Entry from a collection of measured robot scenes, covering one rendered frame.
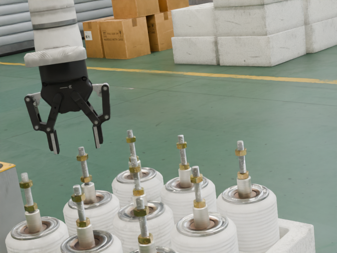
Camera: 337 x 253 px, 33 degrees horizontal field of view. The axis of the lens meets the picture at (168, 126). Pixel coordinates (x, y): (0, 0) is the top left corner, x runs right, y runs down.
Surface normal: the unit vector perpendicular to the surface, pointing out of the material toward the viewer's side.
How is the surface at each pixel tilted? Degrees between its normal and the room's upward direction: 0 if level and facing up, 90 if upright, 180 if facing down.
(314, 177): 0
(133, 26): 90
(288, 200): 0
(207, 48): 90
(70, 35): 81
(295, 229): 0
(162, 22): 90
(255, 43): 90
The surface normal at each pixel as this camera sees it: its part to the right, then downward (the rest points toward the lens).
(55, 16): 0.28, 0.21
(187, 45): -0.72, 0.27
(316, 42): 0.72, 0.09
